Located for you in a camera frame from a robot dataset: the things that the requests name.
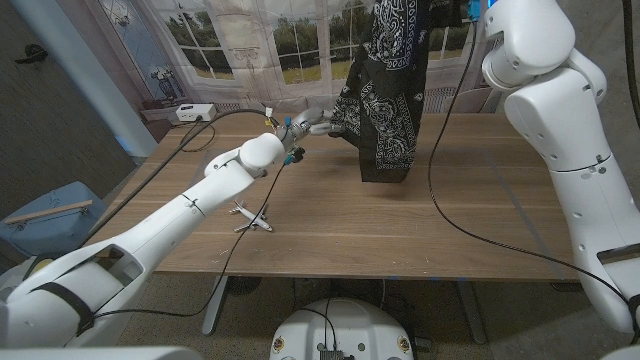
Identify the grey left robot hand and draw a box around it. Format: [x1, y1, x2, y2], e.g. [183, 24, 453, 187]
[276, 106, 347, 152]

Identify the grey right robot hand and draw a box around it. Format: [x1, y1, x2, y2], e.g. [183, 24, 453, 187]
[430, 0, 469, 29]

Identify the black paisley bandana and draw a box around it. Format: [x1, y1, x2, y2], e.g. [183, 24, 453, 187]
[329, 0, 432, 184]

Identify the white toy airplane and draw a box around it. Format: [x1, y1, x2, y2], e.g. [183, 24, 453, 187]
[228, 200, 274, 233]

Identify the printed window backdrop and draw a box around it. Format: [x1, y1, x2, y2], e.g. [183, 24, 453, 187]
[97, 0, 539, 115]

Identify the white power box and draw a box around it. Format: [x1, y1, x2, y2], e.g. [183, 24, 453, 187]
[175, 103, 218, 123]

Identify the white robot torso base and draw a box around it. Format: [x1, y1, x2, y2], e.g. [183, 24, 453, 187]
[269, 297, 415, 360]

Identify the grey table leg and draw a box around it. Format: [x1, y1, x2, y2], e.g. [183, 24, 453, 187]
[455, 279, 489, 346]
[201, 275, 229, 336]

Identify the white pillar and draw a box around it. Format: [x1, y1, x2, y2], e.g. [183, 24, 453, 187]
[9, 0, 159, 159]

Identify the blue storage bin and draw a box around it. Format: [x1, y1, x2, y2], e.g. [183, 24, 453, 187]
[0, 180, 109, 259]

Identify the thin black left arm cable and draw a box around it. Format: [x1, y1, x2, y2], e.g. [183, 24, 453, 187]
[92, 162, 287, 319]

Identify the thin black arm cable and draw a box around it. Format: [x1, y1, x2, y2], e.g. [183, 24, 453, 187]
[92, 162, 287, 319]
[427, 22, 634, 309]

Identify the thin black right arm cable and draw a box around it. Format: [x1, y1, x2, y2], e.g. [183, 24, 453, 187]
[427, 22, 634, 309]

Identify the thin black looped cable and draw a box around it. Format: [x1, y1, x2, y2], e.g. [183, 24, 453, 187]
[178, 119, 217, 154]

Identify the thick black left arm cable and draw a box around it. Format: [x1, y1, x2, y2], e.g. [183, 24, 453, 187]
[79, 108, 275, 249]

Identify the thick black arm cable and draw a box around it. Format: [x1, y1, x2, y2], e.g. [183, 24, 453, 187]
[79, 108, 275, 249]
[621, 0, 640, 131]

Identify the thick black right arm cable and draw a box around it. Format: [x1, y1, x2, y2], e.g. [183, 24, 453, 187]
[621, 0, 640, 131]

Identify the black torso cable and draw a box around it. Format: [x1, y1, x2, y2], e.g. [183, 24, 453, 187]
[299, 297, 337, 351]

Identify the wooden bar handle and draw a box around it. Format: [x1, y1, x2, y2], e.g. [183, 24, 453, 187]
[3, 199, 94, 226]

